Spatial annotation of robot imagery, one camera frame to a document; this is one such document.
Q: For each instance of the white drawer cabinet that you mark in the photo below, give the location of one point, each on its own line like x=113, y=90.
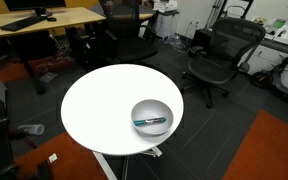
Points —
x=166, y=25

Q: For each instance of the teal marker pen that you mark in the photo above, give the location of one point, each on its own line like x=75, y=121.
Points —
x=149, y=121

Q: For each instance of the white table base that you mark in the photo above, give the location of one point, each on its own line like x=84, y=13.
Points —
x=104, y=166

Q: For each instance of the white round bowl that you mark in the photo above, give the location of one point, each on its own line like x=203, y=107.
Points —
x=150, y=108

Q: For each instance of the white printer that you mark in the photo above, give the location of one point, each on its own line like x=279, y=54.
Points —
x=164, y=5

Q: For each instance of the black padded office chair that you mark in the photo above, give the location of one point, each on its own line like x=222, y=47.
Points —
x=130, y=46

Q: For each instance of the small white floor tag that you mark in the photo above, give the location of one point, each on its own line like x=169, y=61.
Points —
x=53, y=158

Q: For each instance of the black electric scooter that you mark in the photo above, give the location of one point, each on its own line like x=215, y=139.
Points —
x=262, y=79

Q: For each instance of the light wooden desk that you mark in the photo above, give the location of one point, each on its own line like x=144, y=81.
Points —
x=67, y=18

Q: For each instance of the green item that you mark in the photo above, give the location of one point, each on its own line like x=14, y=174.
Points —
x=279, y=23

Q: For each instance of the black computer tower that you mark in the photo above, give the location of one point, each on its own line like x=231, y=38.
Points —
x=79, y=46

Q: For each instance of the black computer mouse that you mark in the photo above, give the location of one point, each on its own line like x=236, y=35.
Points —
x=51, y=19

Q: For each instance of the grey floor box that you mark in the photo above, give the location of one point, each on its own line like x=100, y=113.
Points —
x=48, y=77

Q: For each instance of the black computer monitor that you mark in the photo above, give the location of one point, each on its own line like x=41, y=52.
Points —
x=34, y=4

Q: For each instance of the black mesh office chair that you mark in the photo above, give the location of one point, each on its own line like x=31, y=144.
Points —
x=214, y=66

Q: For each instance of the black keyboard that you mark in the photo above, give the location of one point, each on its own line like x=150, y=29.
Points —
x=22, y=23

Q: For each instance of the white side desk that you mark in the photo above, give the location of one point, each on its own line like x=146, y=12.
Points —
x=267, y=60

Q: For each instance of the black box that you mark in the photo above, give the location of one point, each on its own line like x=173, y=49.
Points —
x=202, y=36

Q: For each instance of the metal tripod stand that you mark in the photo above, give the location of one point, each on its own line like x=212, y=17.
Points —
x=216, y=11

